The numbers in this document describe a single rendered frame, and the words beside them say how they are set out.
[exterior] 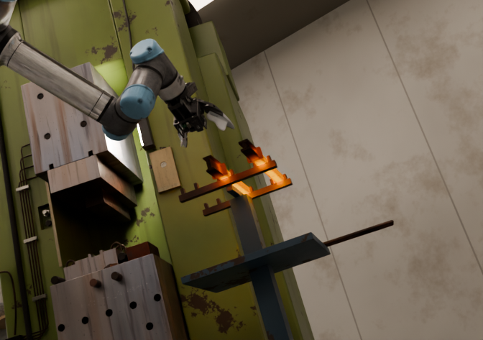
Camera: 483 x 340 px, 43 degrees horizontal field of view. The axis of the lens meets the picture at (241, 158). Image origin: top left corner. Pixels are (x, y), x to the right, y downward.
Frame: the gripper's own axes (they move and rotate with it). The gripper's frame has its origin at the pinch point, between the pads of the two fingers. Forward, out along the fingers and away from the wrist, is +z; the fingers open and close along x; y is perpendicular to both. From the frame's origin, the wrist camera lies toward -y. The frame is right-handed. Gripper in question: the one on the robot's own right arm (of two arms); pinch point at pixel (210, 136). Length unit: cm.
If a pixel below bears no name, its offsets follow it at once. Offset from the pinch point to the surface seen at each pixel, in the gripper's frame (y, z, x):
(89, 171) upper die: -36, 25, -63
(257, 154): 1.5, 11.5, 9.2
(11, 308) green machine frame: -3, 46, -109
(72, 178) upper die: -35, 24, -70
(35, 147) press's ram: -49, 14, -83
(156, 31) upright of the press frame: -99, 18, -34
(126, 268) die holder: 3, 39, -52
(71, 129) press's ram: -53, 16, -68
